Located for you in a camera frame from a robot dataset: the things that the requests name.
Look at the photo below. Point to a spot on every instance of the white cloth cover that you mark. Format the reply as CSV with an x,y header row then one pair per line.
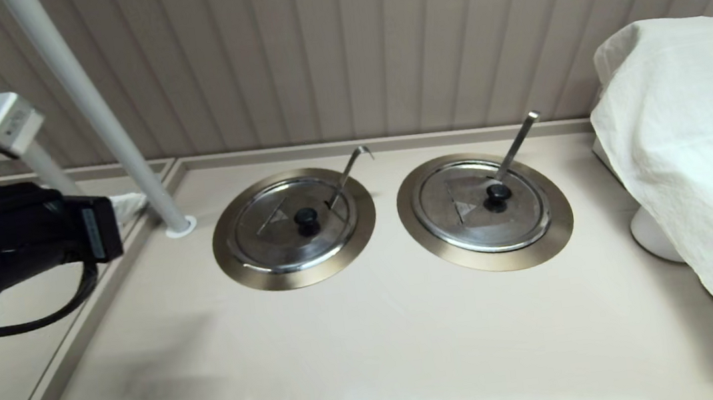
x,y
694,155

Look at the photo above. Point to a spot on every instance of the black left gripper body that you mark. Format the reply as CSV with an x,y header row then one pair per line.
x,y
25,234

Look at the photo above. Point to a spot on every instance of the white rounded stand base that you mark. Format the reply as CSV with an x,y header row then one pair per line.
x,y
653,239

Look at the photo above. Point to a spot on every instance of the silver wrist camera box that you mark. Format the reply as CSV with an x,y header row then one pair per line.
x,y
9,124

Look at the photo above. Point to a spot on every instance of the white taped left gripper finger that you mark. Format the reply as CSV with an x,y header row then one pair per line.
x,y
127,206

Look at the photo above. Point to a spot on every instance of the steel pot lid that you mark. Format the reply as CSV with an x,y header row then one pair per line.
x,y
300,267
487,248

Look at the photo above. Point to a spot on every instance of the right steel pot lid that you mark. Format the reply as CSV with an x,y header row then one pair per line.
x,y
487,248

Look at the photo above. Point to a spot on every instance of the left steel pot lid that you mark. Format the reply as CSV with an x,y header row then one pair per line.
x,y
300,267

